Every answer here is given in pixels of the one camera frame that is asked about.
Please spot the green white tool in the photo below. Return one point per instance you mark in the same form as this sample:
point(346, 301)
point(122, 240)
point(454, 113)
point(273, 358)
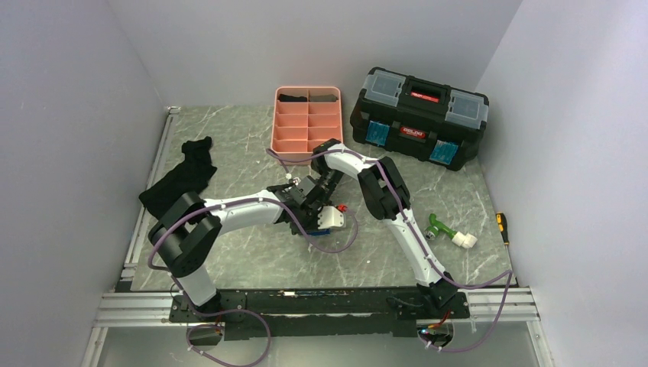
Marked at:
point(437, 227)

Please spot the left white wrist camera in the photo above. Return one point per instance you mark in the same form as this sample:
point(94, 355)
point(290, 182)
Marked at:
point(331, 217)

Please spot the pink divided organizer tray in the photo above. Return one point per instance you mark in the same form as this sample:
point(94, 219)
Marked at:
point(299, 126)

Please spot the black toolbox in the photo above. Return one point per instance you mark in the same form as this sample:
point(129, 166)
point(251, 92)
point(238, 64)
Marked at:
point(431, 122)

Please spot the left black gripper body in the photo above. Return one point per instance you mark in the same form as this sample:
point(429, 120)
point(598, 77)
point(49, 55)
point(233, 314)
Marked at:
point(306, 226)

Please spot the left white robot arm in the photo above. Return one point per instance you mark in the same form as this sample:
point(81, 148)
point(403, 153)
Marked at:
point(185, 234)

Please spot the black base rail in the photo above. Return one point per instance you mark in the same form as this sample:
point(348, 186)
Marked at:
point(396, 311)

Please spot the blue underwear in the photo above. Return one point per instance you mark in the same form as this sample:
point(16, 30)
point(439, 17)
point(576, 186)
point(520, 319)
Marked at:
point(318, 232)

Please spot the black underwear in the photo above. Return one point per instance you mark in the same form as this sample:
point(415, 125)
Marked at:
point(193, 174)

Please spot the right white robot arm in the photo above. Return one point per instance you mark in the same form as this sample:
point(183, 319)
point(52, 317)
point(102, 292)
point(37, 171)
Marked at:
point(387, 199)

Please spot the rolled grey cloth in tray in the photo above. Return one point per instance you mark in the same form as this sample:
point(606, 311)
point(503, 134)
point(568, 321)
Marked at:
point(323, 98)

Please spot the yellow black screwdriver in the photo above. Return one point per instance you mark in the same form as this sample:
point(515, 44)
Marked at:
point(503, 227)

